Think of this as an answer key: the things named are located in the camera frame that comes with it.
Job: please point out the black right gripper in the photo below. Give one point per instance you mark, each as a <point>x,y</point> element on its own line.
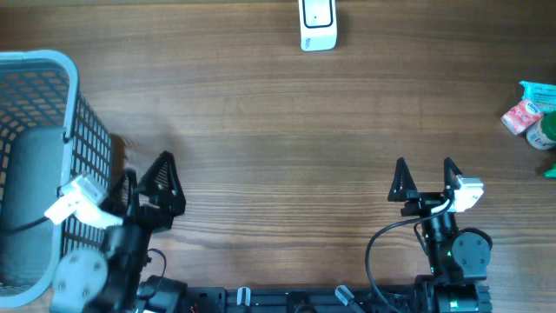
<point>422,202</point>

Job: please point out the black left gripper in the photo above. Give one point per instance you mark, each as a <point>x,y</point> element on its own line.
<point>172,197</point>

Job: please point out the orange Kleenex tissue pack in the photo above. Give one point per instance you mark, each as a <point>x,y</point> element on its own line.
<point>521,116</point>

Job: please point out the white jar green lid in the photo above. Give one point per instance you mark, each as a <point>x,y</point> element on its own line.
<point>542,134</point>

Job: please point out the yellow bottle green cap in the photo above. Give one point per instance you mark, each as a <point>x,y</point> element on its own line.
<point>551,173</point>

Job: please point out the teal wet wipes pack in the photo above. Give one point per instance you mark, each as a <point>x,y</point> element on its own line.
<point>542,95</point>

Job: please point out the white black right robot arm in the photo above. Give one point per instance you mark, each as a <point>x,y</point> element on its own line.
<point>458,258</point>

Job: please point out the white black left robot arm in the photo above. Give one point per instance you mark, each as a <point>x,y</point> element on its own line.
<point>107,278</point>

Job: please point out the white barcode scanner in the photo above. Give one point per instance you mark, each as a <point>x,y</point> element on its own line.
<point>318,24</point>

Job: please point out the grey plastic mesh basket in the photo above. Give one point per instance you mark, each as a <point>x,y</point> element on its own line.
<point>49,133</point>

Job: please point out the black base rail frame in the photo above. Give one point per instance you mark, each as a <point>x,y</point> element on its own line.
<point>405,298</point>

